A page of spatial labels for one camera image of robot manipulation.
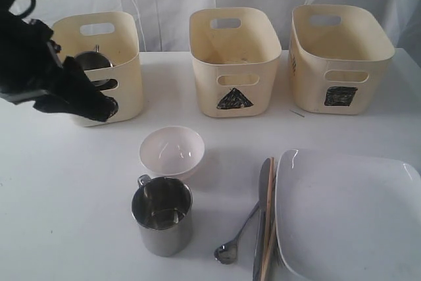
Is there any cream bin with triangle mark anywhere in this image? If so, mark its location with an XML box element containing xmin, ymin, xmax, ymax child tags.
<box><xmin>189</xmin><ymin>7</ymin><xmax>282</xmax><ymax>118</ymax></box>

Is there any wooden chopstick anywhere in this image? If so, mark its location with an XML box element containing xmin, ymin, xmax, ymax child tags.
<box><xmin>260</xmin><ymin>222</ymin><xmax>276</xmax><ymax>281</ymax></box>
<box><xmin>259</xmin><ymin>157</ymin><xmax>274</xmax><ymax>281</ymax></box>

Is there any cream bin with circle mark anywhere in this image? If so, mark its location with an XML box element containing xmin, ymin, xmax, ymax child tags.
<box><xmin>52</xmin><ymin>11</ymin><xmax>143</xmax><ymax>123</ymax></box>

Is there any white square plate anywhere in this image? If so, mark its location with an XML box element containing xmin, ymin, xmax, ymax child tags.
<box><xmin>275</xmin><ymin>149</ymin><xmax>420</xmax><ymax>280</ymax></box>

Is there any stainless steel table knife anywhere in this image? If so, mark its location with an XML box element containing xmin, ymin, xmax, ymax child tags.
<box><xmin>253</xmin><ymin>158</ymin><xmax>271</xmax><ymax>281</ymax></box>

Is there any white plastic bowl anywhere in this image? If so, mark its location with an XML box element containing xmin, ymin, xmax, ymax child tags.
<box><xmin>139</xmin><ymin>126</ymin><xmax>205</xmax><ymax>180</ymax></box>

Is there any stainless steel spoon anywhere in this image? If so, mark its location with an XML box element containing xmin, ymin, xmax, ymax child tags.
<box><xmin>213</xmin><ymin>203</ymin><xmax>259</xmax><ymax>265</ymax></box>

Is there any stainless steel fork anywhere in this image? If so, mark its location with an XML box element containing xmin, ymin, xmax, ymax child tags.
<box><xmin>273</xmin><ymin>244</ymin><xmax>285</xmax><ymax>267</ymax></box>

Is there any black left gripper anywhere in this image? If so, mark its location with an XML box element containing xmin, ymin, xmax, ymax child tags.
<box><xmin>1</xmin><ymin>14</ymin><xmax>115</xmax><ymax>122</ymax></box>

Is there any cream bin with square mark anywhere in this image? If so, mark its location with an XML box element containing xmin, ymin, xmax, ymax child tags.
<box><xmin>289</xmin><ymin>4</ymin><xmax>395</xmax><ymax>115</ymax></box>

